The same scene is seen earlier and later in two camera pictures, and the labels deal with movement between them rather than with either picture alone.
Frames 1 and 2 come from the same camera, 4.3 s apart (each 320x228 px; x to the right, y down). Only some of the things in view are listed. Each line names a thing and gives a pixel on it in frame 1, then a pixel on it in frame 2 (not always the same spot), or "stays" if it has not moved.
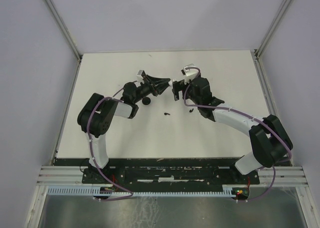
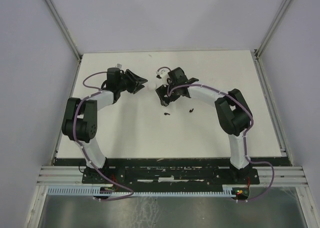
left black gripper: x=156 y=84 -> x=138 y=86
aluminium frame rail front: x=269 y=176 stays
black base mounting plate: x=168 y=177 stays
